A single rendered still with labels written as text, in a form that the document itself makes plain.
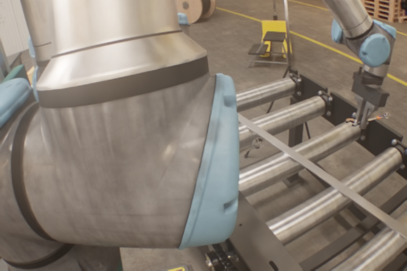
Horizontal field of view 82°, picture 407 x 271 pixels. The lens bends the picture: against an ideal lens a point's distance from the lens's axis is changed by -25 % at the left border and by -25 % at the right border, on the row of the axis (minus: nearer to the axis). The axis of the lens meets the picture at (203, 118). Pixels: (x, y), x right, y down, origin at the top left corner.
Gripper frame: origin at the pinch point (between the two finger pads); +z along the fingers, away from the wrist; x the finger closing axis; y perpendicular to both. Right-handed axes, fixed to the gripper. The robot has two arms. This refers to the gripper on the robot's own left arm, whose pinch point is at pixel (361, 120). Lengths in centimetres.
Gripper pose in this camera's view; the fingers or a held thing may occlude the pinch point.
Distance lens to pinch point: 101.8
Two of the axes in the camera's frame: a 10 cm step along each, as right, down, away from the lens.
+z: -0.8, 8.9, 4.6
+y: 9.3, -0.9, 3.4
